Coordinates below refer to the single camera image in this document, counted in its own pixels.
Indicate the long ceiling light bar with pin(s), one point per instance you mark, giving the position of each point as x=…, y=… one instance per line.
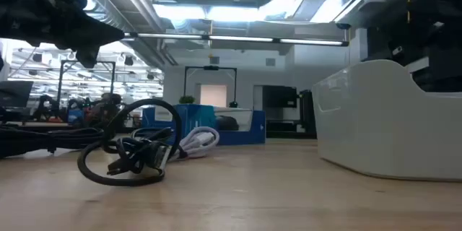
x=238, y=38

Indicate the small green plant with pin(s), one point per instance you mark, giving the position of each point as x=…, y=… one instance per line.
x=187, y=99

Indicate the black computer monitor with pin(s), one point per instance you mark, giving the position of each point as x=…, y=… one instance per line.
x=14, y=94

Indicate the blue retail box with window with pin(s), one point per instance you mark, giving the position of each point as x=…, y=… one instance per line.
x=202, y=119

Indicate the black gantry frame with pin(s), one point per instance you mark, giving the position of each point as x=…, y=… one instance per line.
x=86, y=63
x=211, y=68

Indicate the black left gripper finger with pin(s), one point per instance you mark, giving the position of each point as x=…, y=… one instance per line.
x=106, y=34
x=87, y=57

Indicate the light grey plastic bin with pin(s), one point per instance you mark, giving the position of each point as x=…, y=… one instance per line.
x=382, y=122

